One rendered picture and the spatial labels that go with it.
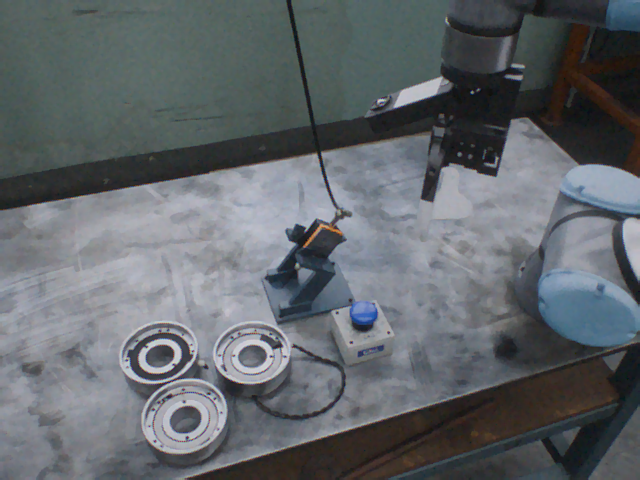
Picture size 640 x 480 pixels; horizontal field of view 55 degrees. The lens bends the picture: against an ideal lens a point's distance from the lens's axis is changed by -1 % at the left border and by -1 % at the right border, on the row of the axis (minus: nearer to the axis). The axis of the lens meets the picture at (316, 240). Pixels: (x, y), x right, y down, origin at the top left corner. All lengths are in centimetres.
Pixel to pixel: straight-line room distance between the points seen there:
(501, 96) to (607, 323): 30
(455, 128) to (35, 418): 64
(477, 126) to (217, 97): 183
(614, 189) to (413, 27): 182
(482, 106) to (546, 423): 68
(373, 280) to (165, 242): 36
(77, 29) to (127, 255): 134
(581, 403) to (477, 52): 78
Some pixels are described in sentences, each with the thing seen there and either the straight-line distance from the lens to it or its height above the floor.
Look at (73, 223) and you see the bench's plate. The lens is 116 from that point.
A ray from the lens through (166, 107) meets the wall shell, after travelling 244.
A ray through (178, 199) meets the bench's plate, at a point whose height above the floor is 80.
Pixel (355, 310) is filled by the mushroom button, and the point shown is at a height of 87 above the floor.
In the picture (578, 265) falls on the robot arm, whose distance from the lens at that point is 78.
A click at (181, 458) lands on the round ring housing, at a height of 83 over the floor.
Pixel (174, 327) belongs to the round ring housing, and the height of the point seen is 83.
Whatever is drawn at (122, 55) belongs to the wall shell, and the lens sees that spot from 233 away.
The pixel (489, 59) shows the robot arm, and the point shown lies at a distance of 66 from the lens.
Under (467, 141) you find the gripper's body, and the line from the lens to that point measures 70.
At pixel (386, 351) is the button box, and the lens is 89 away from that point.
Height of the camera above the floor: 152
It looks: 43 degrees down
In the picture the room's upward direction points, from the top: 2 degrees clockwise
